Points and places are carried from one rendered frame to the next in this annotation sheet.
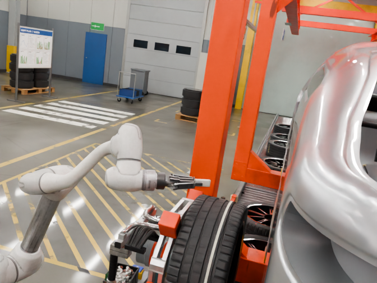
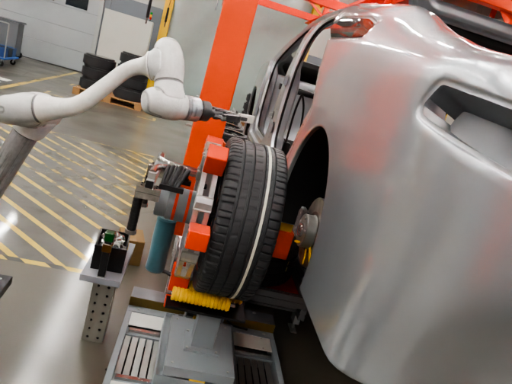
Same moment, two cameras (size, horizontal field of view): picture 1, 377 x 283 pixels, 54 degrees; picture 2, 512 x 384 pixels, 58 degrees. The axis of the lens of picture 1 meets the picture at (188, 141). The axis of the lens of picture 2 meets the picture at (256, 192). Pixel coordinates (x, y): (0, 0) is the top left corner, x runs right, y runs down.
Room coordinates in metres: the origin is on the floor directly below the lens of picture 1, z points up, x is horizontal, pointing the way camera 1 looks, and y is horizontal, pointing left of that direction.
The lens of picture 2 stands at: (-0.17, 0.56, 1.45)
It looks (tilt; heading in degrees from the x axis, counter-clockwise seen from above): 14 degrees down; 336
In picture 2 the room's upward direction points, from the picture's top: 16 degrees clockwise
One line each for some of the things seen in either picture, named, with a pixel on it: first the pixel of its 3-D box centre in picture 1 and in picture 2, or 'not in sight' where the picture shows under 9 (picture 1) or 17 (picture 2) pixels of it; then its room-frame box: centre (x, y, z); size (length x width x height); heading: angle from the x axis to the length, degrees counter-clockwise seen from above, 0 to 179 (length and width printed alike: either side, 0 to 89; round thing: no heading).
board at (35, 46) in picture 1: (35, 63); not in sight; (10.04, 4.36, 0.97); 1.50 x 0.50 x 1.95; 168
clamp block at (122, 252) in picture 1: (120, 249); (148, 191); (1.50, 0.23, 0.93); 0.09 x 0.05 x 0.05; 75
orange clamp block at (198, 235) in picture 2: not in sight; (197, 237); (1.30, 0.06, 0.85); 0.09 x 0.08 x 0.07; 165
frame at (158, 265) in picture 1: (174, 258); (198, 209); (1.61, -0.01, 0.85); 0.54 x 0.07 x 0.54; 165
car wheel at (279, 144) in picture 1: (285, 150); (226, 139); (6.44, -1.73, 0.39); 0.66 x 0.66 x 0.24
